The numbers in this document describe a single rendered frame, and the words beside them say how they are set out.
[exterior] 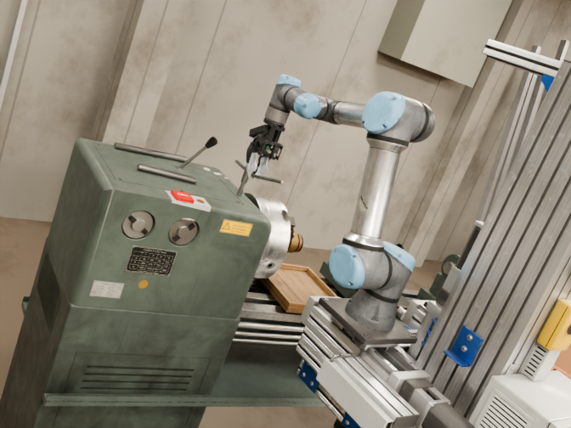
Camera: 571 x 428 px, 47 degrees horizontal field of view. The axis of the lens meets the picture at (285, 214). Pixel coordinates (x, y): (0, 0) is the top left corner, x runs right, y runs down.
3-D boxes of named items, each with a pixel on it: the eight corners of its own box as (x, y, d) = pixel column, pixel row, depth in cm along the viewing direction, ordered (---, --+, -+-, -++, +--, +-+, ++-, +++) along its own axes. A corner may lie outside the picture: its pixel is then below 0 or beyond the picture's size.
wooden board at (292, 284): (285, 312, 250) (290, 303, 249) (248, 267, 278) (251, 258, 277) (347, 318, 266) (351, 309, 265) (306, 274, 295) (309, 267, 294)
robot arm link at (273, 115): (264, 103, 217) (285, 109, 221) (259, 115, 218) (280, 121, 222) (274, 109, 211) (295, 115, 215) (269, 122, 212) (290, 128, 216)
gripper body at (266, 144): (258, 157, 214) (271, 123, 211) (248, 149, 221) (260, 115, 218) (278, 162, 218) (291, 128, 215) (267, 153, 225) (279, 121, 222)
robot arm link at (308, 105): (334, 102, 207) (313, 91, 215) (308, 93, 200) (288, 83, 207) (325, 125, 209) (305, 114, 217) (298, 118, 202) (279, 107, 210)
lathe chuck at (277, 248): (257, 286, 237) (278, 202, 234) (220, 263, 264) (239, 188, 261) (278, 289, 242) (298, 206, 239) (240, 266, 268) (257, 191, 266)
